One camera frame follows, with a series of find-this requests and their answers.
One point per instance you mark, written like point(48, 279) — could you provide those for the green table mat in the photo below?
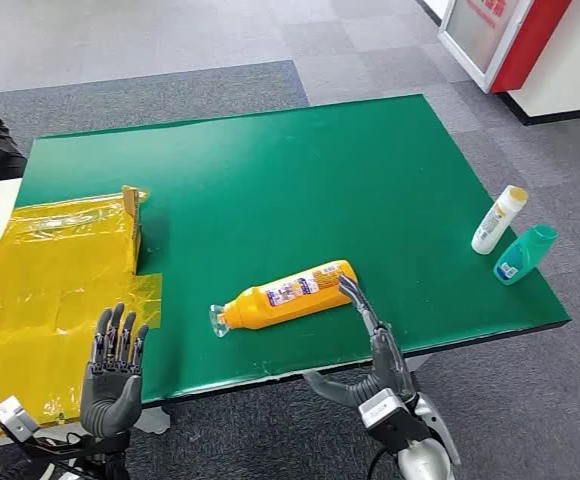
point(294, 212)

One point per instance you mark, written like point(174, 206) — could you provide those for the yellow taped cardboard box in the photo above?
point(45, 298)

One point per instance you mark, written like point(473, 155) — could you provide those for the white table foot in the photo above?
point(417, 362)
point(153, 420)

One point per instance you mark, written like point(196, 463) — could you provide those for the red and white cabinet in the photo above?
point(515, 46)

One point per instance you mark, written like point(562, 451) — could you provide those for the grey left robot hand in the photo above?
point(110, 401)

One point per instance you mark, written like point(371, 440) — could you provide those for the teal translucent bottle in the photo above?
point(524, 255)

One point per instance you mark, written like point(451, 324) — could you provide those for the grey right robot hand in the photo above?
point(387, 361)

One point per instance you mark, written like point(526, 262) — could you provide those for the white bottle with yellow cap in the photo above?
point(497, 220)

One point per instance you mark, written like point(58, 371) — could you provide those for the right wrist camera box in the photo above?
point(393, 417)

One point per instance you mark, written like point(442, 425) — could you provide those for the orange bottle with clear cap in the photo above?
point(285, 297)

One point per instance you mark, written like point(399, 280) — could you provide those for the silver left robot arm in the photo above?
point(85, 457)

